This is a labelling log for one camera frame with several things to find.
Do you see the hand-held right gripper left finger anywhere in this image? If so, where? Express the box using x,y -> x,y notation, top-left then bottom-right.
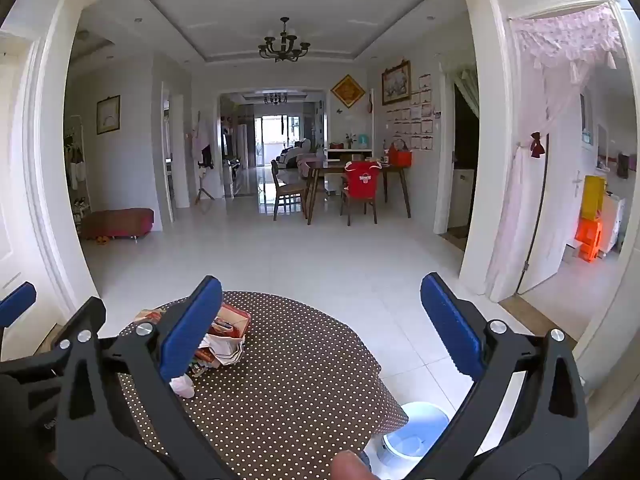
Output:
54,275 -> 236,480

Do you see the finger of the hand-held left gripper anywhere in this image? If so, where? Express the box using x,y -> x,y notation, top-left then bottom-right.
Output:
0,296 -> 107,376
0,281 -> 37,330

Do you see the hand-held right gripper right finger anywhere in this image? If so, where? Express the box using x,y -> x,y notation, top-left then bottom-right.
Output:
410,272 -> 590,480

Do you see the white paper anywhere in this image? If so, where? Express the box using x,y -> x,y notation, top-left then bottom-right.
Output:
195,334 -> 246,370

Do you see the white tissue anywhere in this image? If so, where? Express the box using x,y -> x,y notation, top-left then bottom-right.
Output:
169,372 -> 197,401

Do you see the light blue trash bin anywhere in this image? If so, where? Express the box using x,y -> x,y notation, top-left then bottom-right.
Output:
382,401 -> 451,467

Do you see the person's right hand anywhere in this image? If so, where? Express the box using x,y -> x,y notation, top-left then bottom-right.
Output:
333,450 -> 374,480

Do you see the red upholstered bench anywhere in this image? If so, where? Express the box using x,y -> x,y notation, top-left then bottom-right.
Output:
80,208 -> 155,242

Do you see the round polka dot table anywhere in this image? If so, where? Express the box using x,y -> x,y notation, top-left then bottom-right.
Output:
117,290 -> 408,480

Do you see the white appliance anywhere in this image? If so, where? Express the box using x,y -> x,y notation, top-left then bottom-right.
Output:
452,167 -> 476,239

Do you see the white coat rack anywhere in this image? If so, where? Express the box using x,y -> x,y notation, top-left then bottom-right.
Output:
63,115 -> 92,226

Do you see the white door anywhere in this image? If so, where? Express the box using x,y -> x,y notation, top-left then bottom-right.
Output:
516,91 -> 587,296

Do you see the wooden dining chair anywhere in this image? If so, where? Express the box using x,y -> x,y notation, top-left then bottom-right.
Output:
270,160 -> 307,222
340,160 -> 379,226

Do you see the red shirt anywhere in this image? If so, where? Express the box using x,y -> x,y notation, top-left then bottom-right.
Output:
344,161 -> 381,202

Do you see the red basket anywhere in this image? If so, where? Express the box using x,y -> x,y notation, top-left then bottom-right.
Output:
389,138 -> 414,168

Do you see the tripod clothes stand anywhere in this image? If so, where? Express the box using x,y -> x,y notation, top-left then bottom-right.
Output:
187,110 -> 216,204

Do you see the yellow box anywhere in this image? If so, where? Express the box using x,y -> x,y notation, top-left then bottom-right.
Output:
582,175 -> 607,221

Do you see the white cabinet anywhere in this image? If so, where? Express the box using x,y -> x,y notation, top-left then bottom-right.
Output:
600,192 -> 626,257

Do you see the wooden dining table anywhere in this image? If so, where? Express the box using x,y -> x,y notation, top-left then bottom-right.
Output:
305,159 -> 412,226

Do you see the grey massage chair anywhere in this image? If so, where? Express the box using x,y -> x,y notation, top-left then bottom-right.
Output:
277,140 -> 314,171

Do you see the white sideboard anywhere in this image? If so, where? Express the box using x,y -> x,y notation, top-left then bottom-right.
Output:
326,142 -> 374,166

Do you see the small framed picture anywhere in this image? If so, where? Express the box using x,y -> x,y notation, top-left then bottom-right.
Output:
96,95 -> 122,136

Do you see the green patterned curtain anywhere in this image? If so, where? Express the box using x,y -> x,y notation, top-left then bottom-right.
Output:
452,67 -> 479,117

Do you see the gold framed painting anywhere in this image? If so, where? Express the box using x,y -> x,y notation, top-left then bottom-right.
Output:
381,60 -> 412,107

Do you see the pink lace curtain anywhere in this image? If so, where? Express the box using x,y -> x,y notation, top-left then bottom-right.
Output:
486,2 -> 627,302

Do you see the large black chandelier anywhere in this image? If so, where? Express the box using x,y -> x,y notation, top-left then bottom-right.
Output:
258,16 -> 311,64

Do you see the group of wall certificates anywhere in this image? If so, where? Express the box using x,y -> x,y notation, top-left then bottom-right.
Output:
385,74 -> 435,152

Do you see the red gold diamond wall decoration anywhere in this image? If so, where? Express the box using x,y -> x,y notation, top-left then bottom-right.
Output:
330,74 -> 366,110

